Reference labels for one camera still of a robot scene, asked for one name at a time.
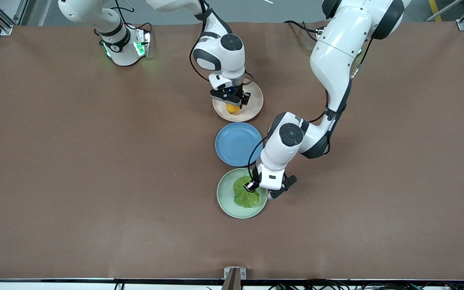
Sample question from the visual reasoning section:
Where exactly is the thin grey metal bar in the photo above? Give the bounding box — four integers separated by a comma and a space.
425, 0, 464, 21

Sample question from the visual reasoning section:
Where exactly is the black arm base cable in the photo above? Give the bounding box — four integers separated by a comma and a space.
284, 20, 323, 41
111, 0, 153, 33

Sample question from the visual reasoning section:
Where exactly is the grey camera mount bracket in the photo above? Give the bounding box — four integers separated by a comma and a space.
222, 267, 247, 290

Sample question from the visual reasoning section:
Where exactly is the beige round plate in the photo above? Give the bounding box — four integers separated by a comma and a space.
212, 81, 264, 122

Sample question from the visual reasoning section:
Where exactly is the large table cover mat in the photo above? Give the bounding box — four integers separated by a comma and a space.
0, 21, 464, 280

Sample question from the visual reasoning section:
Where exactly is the green lettuce leaf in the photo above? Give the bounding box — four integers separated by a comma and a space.
232, 175, 261, 209

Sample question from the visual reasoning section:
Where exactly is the blue round plate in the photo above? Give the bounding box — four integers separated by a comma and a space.
215, 122, 263, 167

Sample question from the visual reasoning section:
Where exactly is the black right arm base cable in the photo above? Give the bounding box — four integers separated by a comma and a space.
111, 0, 153, 33

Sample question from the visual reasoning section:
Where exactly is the black left arm base cable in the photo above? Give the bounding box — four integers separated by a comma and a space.
284, 20, 323, 41

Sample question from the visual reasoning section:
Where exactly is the light green round plate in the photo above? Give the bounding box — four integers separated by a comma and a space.
217, 168, 268, 219

